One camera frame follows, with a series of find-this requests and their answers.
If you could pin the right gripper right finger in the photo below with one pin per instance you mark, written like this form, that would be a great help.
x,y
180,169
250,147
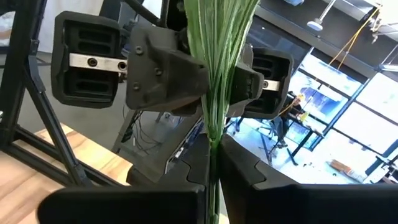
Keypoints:
x,y
295,205

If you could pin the black aluminium table frame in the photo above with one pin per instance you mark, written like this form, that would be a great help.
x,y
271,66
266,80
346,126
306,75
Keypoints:
x,y
18,77

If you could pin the red artificial flower bunch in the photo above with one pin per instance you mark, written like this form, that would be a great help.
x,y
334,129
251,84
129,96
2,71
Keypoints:
x,y
217,46

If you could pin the person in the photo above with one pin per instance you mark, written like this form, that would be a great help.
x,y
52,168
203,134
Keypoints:
x,y
281,124

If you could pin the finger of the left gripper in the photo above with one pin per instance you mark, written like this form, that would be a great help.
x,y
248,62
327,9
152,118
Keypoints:
x,y
164,77
245,90

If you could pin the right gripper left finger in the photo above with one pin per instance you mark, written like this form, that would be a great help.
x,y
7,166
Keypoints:
x,y
155,205

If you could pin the computer tower with blue lights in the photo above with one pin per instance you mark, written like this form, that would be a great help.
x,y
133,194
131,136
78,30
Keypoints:
x,y
183,146

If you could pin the white hanging lamp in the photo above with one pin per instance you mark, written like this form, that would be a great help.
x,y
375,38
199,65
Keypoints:
x,y
314,25

